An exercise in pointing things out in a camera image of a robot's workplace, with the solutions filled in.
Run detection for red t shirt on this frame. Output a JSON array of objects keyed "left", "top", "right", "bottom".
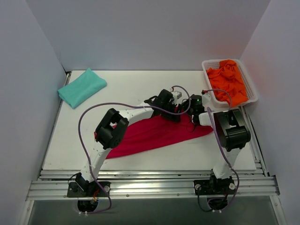
[{"left": 106, "top": 115, "right": 213, "bottom": 159}]

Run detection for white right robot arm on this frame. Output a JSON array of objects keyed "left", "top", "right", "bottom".
[{"left": 182, "top": 95, "right": 251, "bottom": 194}]

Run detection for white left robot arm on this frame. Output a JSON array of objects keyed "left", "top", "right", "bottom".
[{"left": 75, "top": 89, "right": 182, "bottom": 196}]

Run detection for orange t shirts pile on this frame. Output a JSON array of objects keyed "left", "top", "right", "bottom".
[{"left": 206, "top": 60, "right": 248, "bottom": 107}]

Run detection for white plastic basket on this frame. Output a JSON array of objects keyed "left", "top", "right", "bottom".
[{"left": 202, "top": 59, "right": 258, "bottom": 107}]

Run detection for folded teal t shirt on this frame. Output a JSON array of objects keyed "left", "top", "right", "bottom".
[{"left": 58, "top": 68, "right": 107, "bottom": 109}]

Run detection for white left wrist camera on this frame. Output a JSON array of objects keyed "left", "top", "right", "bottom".
[{"left": 171, "top": 91, "right": 182, "bottom": 101}]

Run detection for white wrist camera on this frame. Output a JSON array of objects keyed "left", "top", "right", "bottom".
[
  {"left": 202, "top": 90, "right": 211, "bottom": 105},
  {"left": 171, "top": 91, "right": 182, "bottom": 101}
]

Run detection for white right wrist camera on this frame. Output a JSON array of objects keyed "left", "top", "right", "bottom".
[{"left": 202, "top": 90, "right": 211, "bottom": 105}]

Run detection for black thin cable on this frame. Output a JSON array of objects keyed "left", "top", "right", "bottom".
[{"left": 181, "top": 99, "right": 200, "bottom": 133}]

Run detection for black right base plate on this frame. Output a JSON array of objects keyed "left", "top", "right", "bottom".
[{"left": 193, "top": 178, "right": 236, "bottom": 195}]

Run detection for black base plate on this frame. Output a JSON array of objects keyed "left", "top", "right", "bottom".
[
  {"left": 193, "top": 178, "right": 236, "bottom": 195},
  {"left": 67, "top": 181, "right": 106, "bottom": 198}
]

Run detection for aluminium frame rails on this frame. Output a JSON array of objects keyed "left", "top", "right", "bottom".
[{"left": 20, "top": 70, "right": 286, "bottom": 225}]

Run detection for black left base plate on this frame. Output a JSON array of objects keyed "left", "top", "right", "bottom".
[{"left": 67, "top": 181, "right": 106, "bottom": 198}]

